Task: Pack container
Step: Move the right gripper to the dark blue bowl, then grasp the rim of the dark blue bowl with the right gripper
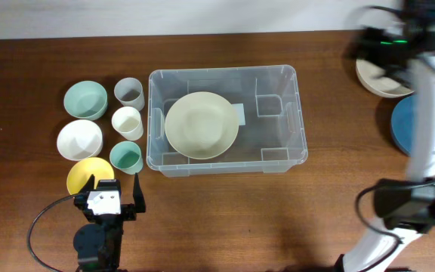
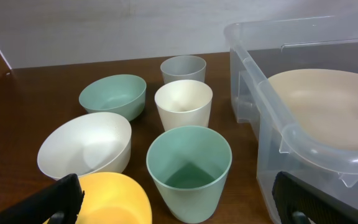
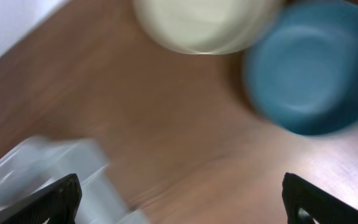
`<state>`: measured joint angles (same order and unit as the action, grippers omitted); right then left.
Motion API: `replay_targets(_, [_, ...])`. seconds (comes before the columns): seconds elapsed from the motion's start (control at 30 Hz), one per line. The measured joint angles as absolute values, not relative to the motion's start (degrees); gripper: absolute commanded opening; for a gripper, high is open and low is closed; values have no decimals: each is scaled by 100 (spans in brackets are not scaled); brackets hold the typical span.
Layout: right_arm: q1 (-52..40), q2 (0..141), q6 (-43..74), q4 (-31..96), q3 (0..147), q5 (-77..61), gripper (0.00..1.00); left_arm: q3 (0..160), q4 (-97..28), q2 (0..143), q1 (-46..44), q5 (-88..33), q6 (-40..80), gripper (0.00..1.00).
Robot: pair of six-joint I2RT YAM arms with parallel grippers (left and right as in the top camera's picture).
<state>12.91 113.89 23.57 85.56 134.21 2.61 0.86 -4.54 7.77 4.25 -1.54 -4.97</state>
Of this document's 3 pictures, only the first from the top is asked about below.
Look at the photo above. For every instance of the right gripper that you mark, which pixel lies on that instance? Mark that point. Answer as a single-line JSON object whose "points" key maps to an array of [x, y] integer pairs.
{"points": [[382, 38]]}

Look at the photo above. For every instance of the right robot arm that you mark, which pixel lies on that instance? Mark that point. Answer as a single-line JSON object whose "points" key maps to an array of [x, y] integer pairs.
{"points": [[404, 210]]}

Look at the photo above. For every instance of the green cup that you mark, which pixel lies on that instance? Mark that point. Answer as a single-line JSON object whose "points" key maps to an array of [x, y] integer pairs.
{"points": [[127, 157]]}

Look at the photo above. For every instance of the white bowl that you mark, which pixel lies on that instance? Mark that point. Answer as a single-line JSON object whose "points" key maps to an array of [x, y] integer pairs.
{"points": [[80, 140]]}

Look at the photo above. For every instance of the clear plastic storage container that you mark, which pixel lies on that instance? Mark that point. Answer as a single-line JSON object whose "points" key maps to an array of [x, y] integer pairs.
{"points": [[271, 141]]}

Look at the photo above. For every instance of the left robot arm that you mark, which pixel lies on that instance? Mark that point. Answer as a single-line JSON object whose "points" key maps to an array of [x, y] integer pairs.
{"points": [[98, 243]]}

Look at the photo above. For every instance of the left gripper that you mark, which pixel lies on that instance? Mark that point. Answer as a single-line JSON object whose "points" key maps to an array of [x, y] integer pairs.
{"points": [[130, 210]]}

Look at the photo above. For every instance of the beige bowl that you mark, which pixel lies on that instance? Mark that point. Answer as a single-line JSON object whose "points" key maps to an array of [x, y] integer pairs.
{"points": [[201, 125], [371, 78]]}

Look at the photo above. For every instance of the blue bowl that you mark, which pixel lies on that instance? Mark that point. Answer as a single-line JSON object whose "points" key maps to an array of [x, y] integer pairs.
{"points": [[402, 124]]}

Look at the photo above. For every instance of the yellow bowl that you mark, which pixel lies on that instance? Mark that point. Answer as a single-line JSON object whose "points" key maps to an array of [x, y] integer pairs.
{"points": [[83, 170]]}

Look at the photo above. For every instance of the cream cup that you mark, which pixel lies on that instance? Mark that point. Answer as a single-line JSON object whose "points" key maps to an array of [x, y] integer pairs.
{"points": [[127, 122]]}

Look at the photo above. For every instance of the green bowl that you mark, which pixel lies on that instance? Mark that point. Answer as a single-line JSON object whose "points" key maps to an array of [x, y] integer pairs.
{"points": [[86, 100]]}

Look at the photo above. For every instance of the grey cup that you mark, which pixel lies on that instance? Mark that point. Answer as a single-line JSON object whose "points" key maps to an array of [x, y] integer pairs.
{"points": [[129, 92]]}

